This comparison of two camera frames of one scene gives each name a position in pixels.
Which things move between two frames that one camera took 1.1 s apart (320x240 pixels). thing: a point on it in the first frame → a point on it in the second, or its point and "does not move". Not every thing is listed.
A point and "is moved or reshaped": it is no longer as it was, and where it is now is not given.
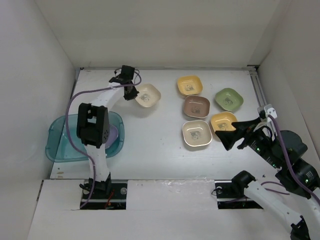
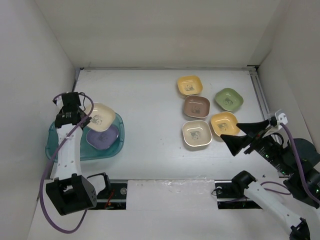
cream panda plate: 149,95 is moved or reshaped
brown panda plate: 196,106 does not move
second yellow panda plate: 222,121 does not move
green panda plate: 228,99 does not move
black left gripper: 131,96 → 87,121
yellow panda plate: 188,85 does not move
